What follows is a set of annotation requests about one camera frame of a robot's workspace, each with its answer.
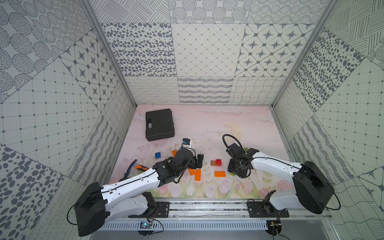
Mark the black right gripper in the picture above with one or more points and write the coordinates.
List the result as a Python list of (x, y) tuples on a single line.
[(230, 168)]

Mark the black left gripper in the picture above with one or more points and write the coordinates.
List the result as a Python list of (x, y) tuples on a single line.
[(195, 160)]

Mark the orange 2x4 lego plate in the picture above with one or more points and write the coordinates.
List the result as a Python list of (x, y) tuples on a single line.
[(219, 174)]

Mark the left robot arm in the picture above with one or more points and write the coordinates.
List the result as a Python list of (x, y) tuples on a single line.
[(131, 197)]

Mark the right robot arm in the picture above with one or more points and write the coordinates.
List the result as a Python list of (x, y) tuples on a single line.
[(312, 190)]

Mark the blue square lego brick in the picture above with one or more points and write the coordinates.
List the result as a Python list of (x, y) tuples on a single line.
[(157, 155)]

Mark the large orange lego brick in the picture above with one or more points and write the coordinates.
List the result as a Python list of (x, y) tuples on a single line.
[(141, 168)]

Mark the black plastic case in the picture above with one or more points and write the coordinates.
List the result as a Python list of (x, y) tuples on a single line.
[(159, 125)]

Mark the green circuit board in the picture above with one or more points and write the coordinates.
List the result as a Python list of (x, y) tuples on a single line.
[(145, 226)]

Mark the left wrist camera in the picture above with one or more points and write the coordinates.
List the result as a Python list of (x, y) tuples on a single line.
[(186, 143)]

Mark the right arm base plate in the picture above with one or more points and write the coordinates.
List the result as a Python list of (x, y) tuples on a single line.
[(265, 210)]

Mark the aluminium front rail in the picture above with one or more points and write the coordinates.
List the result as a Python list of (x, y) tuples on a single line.
[(209, 209)]

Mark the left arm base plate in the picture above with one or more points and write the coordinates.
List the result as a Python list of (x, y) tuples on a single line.
[(160, 210)]

